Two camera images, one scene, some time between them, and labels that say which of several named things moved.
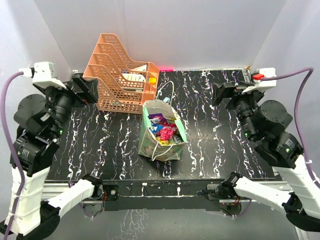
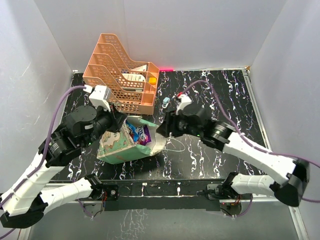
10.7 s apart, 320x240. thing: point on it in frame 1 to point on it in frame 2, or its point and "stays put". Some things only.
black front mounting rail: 189,195 stays put
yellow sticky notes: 152,80 stays put
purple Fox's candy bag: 157,119 to 141,134
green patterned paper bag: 163,132 to 136,138
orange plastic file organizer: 123,84 stays put
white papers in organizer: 136,77 stays put
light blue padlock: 166,99 stays put
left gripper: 89,93 to 117,117
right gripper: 225,90 to 168,125
